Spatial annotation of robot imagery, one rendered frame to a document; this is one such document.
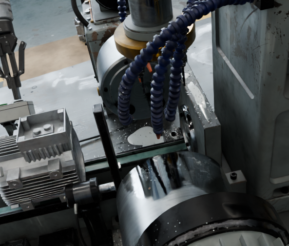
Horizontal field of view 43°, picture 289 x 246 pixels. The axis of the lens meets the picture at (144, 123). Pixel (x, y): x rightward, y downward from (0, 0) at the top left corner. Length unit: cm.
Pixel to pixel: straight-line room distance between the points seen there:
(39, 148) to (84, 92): 76
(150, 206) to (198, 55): 117
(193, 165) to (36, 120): 46
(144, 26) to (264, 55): 25
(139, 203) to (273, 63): 37
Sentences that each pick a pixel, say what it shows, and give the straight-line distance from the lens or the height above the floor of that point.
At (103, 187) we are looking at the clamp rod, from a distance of 91.
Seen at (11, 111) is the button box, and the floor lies 107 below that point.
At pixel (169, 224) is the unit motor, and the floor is 136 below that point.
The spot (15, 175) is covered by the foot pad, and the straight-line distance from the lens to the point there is 96.
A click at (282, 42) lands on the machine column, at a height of 134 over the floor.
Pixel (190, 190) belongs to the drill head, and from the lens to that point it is 69.
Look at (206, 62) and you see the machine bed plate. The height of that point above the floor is 80.
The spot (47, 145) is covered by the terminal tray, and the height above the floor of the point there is 112.
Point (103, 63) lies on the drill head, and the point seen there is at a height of 112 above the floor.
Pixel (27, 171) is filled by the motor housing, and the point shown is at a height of 106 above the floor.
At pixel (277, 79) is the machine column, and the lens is 78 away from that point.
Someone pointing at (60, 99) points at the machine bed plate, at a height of 80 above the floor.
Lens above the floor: 170
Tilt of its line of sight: 39 degrees down
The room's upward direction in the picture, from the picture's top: 11 degrees counter-clockwise
